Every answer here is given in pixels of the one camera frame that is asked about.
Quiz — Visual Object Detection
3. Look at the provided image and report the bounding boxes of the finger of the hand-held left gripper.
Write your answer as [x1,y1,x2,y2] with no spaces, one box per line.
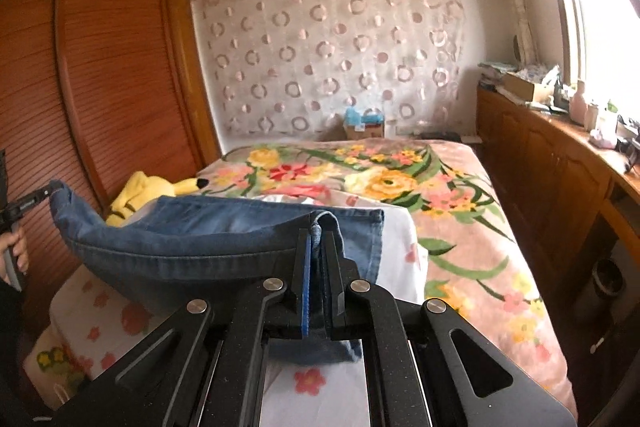
[7,181,57,222]

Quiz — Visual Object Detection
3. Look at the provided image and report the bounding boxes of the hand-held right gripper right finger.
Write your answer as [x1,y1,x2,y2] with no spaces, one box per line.
[319,227,577,427]

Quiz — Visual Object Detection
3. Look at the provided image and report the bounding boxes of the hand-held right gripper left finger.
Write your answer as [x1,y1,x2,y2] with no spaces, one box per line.
[50,229,314,427]

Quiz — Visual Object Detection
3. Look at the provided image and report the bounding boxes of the blue denim pants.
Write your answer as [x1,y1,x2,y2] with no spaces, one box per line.
[49,179,387,365]

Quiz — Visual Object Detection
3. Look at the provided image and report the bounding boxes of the person's left hand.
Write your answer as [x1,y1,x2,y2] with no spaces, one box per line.
[0,227,29,284]

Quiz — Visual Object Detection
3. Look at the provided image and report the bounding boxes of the white floral bedsheet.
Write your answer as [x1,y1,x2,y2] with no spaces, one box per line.
[22,192,432,427]

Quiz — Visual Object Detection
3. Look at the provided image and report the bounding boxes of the yellow plush toy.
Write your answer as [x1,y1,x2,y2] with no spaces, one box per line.
[105,172,211,228]

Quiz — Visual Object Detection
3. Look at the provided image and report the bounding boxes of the wooden slatted headboard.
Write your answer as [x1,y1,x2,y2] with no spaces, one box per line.
[0,0,223,269]

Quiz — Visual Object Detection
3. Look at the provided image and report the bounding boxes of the floral blanket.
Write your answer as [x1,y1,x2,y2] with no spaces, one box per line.
[197,138,576,414]

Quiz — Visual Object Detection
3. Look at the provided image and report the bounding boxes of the cardboard box with blue packs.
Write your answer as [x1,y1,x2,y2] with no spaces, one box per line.
[342,106,387,140]

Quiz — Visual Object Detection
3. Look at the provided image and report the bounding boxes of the circle patterned curtain cloth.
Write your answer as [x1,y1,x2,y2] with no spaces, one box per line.
[192,0,468,140]

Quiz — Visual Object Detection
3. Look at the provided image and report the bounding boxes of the long wooden cabinet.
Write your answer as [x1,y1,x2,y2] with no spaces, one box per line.
[475,84,640,310]

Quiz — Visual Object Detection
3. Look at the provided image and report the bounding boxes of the pile of papers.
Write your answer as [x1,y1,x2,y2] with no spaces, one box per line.
[477,61,521,88]

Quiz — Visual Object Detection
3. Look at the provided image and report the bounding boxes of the black trash bin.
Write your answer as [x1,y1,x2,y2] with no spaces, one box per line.
[574,258,629,324]

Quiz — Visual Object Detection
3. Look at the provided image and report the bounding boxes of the open cardboard box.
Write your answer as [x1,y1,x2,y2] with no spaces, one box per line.
[500,72,557,104]

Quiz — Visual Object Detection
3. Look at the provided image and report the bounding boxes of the pink bottle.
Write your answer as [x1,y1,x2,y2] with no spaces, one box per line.
[570,79,589,126]

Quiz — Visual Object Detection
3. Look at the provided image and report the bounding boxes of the window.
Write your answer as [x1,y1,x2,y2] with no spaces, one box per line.
[542,0,640,108]

